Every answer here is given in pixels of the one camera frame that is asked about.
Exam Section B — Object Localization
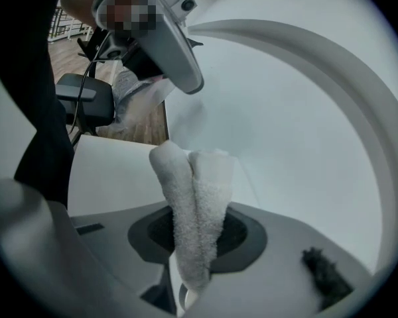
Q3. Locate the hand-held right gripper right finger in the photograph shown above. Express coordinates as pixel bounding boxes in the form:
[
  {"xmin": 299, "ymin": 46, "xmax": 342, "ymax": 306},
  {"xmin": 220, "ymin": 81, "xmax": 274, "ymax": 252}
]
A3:
[{"xmin": 198, "ymin": 202, "xmax": 375, "ymax": 318}]

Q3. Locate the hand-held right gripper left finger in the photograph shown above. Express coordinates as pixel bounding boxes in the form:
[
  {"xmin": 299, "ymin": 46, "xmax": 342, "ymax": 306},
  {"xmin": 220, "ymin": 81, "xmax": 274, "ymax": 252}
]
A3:
[{"xmin": 70, "ymin": 205, "xmax": 176, "ymax": 318}]

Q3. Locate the white towel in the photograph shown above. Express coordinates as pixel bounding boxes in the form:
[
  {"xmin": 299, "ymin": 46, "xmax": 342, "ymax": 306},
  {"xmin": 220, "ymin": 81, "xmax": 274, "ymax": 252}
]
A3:
[{"xmin": 148, "ymin": 140, "xmax": 236, "ymax": 294}]

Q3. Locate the person's left forearm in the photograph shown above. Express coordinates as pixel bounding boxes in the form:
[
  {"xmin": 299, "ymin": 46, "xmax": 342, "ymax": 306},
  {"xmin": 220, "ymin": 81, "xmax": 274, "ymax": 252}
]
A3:
[{"xmin": 59, "ymin": 0, "xmax": 107, "ymax": 29}]

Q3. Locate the white table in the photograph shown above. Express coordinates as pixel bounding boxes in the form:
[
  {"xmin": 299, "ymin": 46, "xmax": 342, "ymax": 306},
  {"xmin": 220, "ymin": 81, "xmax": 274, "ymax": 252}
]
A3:
[{"xmin": 68, "ymin": 134, "xmax": 263, "ymax": 218}]

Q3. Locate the black office chair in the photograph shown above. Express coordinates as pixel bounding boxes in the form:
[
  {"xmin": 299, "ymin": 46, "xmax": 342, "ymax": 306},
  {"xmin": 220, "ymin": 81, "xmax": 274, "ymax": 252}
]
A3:
[{"xmin": 54, "ymin": 73, "xmax": 115, "ymax": 135}]

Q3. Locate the white metal rack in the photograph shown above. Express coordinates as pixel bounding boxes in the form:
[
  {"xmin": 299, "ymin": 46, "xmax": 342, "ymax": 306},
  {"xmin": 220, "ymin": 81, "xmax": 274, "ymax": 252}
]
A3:
[{"xmin": 48, "ymin": 7, "xmax": 96, "ymax": 42}]

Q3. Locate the person's black shirt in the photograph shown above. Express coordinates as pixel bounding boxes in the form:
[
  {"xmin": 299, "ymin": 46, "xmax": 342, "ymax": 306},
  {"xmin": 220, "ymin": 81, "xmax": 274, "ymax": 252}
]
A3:
[{"xmin": 0, "ymin": 0, "xmax": 76, "ymax": 208}]

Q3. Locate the thin black cable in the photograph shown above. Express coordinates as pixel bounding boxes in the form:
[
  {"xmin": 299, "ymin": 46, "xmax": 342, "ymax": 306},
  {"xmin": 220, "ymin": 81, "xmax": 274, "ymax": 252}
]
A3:
[{"xmin": 68, "ymin": 31, "xmax": 112, "ymax": 135}]

